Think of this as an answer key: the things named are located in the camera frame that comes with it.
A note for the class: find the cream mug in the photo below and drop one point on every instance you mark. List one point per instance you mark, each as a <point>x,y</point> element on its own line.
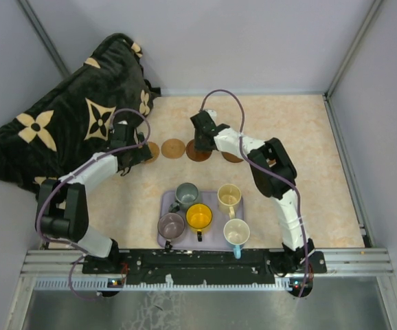
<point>229,198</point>

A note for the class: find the grey mug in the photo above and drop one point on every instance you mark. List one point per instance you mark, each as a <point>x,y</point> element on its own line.
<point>186,195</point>

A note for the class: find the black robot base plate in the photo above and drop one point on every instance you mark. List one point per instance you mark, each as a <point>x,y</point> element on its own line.
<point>193,267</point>

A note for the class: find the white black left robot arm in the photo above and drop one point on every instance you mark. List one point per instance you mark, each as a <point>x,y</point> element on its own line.
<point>62,214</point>

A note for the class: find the lavender plastic tray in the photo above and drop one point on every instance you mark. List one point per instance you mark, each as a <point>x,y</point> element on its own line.
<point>213,238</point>

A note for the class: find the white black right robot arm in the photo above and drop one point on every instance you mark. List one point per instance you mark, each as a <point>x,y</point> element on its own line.
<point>273,173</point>

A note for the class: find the purple mug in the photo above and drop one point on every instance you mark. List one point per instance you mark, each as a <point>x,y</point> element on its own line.
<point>170,227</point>

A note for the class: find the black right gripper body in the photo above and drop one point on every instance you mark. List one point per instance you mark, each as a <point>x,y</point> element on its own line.
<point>199,144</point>

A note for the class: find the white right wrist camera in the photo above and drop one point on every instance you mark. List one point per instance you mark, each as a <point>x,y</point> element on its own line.
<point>212,113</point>

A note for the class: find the white mug blue handle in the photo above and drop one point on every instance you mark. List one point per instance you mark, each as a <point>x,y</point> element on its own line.
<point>236,233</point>

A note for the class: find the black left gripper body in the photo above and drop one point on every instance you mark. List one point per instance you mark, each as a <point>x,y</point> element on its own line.
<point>139,155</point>

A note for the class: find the yellow mug black handle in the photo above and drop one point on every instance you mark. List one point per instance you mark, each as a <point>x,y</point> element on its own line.
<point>199,218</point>

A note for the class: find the black floral plush blanket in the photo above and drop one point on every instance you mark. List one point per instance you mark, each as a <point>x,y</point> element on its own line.
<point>70,123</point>

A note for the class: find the light wooden coaster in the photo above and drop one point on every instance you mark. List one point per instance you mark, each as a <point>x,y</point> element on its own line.
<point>173,148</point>
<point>154,150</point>

